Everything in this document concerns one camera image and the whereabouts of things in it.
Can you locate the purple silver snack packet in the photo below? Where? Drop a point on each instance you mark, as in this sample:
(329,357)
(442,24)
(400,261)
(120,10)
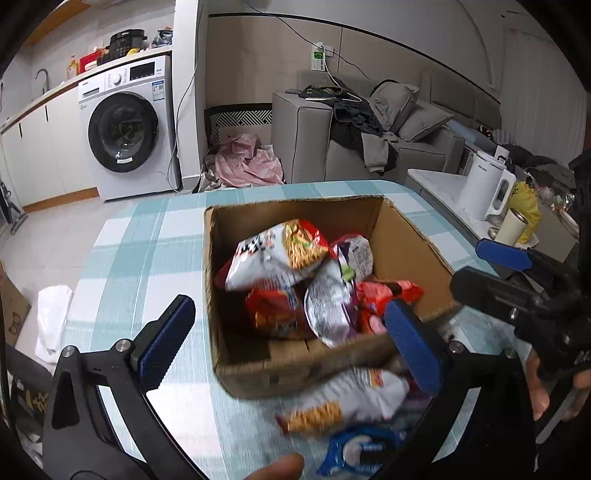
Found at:
(328,309)

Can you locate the pile of dark clothes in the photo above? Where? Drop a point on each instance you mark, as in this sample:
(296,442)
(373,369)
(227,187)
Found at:
(369,143)

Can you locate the small cardboard box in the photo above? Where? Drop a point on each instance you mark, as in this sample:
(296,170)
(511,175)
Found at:
(14,309)

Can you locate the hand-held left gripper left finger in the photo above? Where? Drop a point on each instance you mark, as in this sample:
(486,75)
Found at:
(166,344)

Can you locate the white base cabinets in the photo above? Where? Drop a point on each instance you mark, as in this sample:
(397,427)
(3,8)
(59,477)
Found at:
(41,152)

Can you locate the grey cushion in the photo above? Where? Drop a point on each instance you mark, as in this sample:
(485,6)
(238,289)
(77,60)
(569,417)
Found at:
(392,104)
(427,122)

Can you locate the white washing machine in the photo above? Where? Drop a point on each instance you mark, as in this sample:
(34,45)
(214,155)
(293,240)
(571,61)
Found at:
(129,129)

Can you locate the grey sofa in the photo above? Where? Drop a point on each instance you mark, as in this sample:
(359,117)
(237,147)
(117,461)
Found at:
(304,138)

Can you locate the pink cloth pile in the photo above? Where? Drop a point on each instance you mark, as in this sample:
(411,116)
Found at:
(249,166)

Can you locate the person's right hand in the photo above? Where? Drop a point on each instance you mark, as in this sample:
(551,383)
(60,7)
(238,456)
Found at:
(538,383)

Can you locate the steel faucet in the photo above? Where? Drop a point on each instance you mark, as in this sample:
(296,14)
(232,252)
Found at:
(42,76)

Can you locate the white electric kettle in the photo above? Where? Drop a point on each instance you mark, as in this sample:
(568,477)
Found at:
(485,184)

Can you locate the yellow plastic bag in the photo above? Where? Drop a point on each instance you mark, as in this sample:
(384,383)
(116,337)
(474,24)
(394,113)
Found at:
(528,207)

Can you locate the blue cookie snack packet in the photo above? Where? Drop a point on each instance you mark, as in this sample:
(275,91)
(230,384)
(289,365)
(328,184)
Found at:
(364,452)

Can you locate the white red noodle snack packet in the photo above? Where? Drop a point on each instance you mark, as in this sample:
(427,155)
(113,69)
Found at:
(272,258)

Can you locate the cream tumbler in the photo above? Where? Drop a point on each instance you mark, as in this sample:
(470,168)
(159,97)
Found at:
(508,228)

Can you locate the brown cardboard box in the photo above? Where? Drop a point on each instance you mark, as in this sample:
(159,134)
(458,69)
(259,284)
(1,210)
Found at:
(406,230)

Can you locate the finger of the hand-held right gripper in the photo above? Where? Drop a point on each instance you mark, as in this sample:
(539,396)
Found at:
(485,290)
(505,254)

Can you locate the person's left hand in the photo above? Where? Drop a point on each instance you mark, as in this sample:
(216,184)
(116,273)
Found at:
(277,468)

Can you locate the dark plastic bag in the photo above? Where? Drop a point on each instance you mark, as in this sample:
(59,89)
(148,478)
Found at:
(161,39)

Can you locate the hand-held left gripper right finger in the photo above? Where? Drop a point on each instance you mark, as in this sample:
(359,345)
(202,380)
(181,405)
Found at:
(413,346)

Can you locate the orange stick snack packet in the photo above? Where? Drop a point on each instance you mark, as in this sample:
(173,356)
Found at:
(351,397)

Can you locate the black patterned basket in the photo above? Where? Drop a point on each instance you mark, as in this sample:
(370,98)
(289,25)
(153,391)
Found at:
(240,117)

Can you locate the plaid tablecloth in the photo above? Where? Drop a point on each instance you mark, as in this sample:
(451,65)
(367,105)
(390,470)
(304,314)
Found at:
(143,240)

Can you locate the black pressure cooker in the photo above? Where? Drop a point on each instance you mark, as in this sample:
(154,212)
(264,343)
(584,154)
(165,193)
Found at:
(127,42)

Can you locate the red blue chip packet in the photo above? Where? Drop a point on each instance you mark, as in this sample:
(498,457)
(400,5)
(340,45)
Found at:
(277,314)

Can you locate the white plastic bag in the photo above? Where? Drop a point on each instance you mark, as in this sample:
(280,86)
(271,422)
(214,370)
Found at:
(53,318)

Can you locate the red box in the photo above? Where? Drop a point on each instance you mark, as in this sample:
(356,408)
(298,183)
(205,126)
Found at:
(92,62)

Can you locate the yellow bottle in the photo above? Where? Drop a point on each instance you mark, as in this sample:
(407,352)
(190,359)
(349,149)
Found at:
(72,69)

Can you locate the red cookie snack packet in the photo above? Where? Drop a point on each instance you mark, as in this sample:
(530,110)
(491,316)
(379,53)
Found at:
(392,295)

